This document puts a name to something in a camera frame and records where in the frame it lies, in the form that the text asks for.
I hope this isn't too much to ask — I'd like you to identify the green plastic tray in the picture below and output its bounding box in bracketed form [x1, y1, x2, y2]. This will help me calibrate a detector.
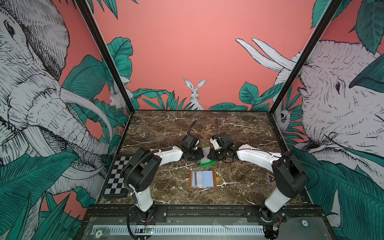
[200, 146, 216, 167]

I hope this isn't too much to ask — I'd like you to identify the brown leather card holder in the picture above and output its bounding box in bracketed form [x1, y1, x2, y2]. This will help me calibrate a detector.
[189, 171, 217, 189]

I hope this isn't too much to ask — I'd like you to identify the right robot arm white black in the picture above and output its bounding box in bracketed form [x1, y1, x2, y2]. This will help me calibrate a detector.
[208, 133, 310, 221]

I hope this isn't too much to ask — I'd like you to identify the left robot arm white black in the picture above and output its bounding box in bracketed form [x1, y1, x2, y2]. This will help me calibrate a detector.
[121, 134, 204, 213]

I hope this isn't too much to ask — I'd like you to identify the stack of credit cards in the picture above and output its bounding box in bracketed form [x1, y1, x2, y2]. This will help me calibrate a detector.
[201, 146, 211, 164]

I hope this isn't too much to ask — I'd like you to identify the black white checkerboard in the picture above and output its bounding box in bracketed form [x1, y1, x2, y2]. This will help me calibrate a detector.
[100, 154, 133, 198]

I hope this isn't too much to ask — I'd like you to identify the left camera black cable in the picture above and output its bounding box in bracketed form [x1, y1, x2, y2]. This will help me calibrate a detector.
[186, 119, 198, 137]

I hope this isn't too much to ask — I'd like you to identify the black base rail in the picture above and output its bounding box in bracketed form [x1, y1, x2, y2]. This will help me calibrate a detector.
[84, 204, 326, 224]

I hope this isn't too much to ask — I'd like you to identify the white slotted cable duct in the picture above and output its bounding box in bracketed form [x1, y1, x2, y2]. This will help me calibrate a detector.
[90, 225, 264, 238]

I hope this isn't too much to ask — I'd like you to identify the right black frame post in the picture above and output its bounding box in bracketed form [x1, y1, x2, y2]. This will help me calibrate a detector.
[269, 0, 343, 115]

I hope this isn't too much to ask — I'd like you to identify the black frame post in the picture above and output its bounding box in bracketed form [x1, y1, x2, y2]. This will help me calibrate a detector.
[76, 0, 135, 115]
[269, 0, 343, 115]

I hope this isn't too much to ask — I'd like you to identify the left black frame post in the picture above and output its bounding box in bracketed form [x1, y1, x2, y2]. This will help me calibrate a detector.
[76, 0, 135, 115]

